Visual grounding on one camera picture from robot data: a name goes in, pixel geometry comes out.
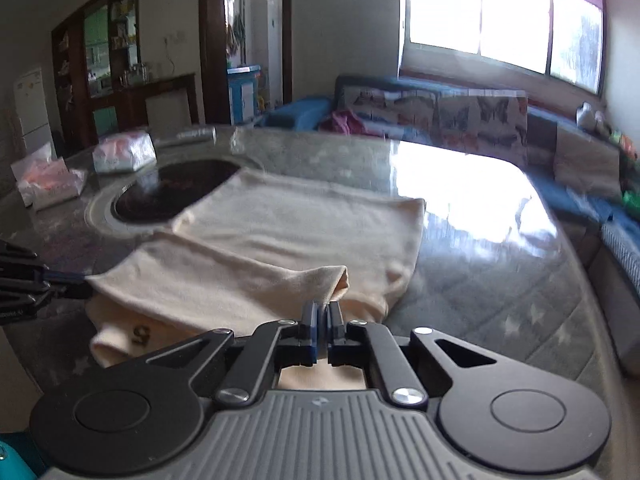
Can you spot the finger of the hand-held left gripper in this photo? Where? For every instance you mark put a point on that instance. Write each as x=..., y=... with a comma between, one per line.
x=67, y=290
x=59, y=275

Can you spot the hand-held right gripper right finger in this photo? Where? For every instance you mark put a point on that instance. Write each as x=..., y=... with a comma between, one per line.
x=332, y=326

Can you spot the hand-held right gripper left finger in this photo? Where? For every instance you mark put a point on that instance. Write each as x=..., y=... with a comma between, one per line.
x=311, y=329

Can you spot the beige garment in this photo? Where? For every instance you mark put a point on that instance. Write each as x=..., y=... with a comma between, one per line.
x=280, y=240

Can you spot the clear plastic bag pink contents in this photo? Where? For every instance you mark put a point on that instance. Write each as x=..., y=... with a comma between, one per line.
x=47, y=182

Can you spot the round black cooktop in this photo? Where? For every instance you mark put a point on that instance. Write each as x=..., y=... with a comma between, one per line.
x=165, y=187

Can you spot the white plastic bag pink contents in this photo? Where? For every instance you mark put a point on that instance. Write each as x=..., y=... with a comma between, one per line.
x=122, y=152

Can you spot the white refrigerator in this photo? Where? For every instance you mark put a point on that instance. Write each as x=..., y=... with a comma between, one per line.
x=31, y=110

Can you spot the teal object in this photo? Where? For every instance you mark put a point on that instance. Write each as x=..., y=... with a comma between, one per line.
x=17, y=460

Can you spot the silver foil packet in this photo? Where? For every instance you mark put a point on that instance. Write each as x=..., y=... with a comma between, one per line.
x=196, y=134

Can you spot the dark wooden display cabinet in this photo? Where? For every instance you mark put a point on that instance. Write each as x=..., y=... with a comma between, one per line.
x=75, y=75

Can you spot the pink cloth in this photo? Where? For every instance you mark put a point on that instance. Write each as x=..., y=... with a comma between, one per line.
x=342, y=122

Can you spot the dark wooden sideboard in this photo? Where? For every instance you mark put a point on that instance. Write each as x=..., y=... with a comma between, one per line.
x=150, y=92

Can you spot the blue cushion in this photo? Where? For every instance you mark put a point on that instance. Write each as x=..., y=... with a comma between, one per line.
x=300, y=112

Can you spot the butterfly print sofa cover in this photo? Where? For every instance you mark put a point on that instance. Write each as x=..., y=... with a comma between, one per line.
x=450, y=115

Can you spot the blue storage box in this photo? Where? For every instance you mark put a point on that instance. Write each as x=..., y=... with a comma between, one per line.
x=242, y=92

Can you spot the blue sofa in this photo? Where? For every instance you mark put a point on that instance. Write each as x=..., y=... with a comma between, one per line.
x=575, y=187

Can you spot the striped cloth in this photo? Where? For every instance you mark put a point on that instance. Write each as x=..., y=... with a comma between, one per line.
x=622, y=255

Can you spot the beige cushion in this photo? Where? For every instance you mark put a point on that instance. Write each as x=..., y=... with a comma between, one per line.
x=587, y=162

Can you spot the green packets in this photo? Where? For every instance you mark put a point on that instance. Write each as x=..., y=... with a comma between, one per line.
x=622, y=145

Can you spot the window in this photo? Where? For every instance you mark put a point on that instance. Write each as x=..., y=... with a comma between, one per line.
x=475, y=5

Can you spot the dark wooden door frame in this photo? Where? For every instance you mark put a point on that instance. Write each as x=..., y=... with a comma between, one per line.
x=211, y=40

